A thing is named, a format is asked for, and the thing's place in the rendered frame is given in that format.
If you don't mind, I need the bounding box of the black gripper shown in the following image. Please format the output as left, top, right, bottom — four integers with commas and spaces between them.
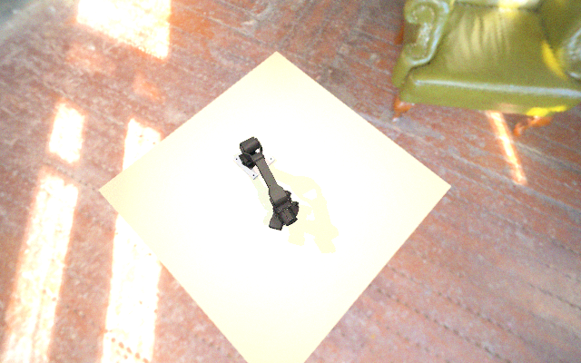
269, 191, 291, 231

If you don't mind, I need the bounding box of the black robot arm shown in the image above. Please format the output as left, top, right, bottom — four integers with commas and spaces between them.
239, 136, 300, 226

